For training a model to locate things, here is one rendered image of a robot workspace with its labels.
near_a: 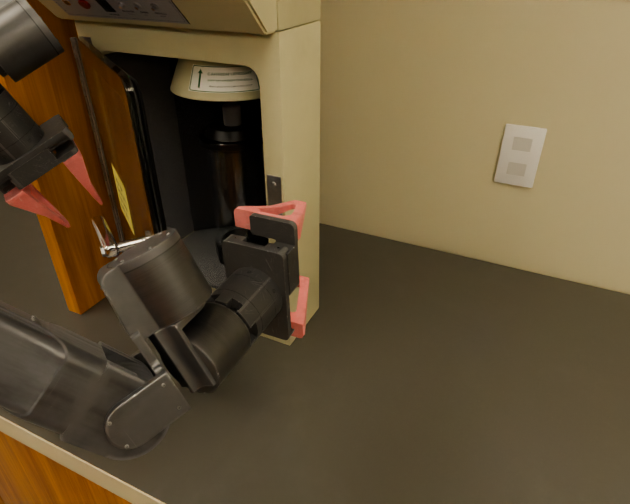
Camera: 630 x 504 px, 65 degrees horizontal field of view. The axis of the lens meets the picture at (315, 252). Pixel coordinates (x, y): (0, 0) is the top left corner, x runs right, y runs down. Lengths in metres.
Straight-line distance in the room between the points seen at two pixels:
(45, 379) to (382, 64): 0.82
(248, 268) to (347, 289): 0.50
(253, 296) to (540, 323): 0.62
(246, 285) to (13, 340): 0.18
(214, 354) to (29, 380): 0.12
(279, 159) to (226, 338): 0.31
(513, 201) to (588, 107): 0.21
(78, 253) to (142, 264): 0.56
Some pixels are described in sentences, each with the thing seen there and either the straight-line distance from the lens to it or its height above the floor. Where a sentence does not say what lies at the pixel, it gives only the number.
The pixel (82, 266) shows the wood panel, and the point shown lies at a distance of 0.93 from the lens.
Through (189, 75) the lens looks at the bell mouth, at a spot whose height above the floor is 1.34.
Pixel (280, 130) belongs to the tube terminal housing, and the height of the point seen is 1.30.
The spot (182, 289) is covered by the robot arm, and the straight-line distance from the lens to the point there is 0.38.
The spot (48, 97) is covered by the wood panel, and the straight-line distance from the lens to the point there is 0.85.
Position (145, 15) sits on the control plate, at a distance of 0.66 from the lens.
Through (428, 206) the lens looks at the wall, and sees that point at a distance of 1.08.
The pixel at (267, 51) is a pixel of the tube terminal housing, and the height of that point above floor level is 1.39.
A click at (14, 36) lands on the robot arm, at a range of 0.57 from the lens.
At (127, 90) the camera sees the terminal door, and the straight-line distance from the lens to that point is 0.50.
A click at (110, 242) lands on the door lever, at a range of 0.60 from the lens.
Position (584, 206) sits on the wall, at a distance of 1.04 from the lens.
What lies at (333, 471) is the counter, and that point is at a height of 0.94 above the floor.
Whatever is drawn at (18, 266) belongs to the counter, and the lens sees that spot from 1.16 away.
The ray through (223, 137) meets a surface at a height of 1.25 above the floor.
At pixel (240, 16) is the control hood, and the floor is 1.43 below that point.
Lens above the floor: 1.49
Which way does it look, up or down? 32 degrees down
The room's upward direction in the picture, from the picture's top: straight up
